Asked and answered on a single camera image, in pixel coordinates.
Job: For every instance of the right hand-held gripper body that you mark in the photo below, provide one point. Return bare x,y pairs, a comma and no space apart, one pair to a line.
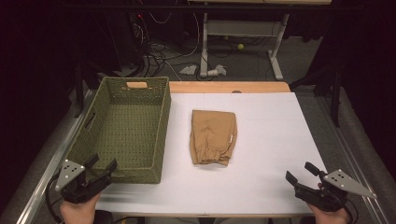
323,196

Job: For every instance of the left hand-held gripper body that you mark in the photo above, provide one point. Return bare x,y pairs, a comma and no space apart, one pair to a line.
77,188

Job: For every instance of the green woven basket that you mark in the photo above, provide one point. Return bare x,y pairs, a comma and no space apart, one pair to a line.
130,124

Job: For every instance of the tan pants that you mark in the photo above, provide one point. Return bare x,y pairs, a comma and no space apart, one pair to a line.
213,137

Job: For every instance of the person's right hand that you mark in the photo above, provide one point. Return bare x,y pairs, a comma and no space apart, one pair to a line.
330,217

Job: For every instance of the person's left hand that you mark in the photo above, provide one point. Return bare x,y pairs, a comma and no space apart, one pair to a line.
77,213

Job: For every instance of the white table mat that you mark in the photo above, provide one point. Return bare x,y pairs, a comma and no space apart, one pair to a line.
267,140

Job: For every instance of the black metal stand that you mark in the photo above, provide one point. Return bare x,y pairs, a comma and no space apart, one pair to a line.
79,87
334,93

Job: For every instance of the wooden table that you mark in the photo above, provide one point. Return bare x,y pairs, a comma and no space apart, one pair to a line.
218,87

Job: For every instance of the crumpled white paper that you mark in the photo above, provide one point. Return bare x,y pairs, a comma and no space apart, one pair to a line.
188,70
218,71

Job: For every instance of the yellow tennis ball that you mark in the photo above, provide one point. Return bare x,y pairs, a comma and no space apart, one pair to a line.
241,46

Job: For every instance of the silver metal rail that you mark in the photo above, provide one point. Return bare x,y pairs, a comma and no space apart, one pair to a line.
49,169
351,155

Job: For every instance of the white desk frame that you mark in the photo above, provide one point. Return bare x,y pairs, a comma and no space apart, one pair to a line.
239,28

